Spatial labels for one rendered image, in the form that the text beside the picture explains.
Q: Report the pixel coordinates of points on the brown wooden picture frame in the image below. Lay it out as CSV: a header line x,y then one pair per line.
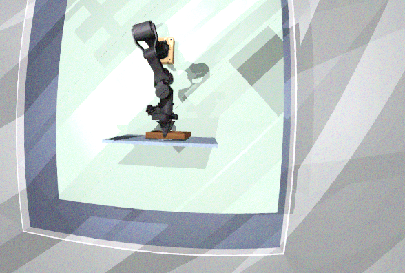
x,y
170,135

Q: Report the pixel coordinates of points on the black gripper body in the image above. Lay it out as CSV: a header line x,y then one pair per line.
x,y
166,111

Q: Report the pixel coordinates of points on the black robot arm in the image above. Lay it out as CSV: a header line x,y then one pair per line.
x,y
157,50

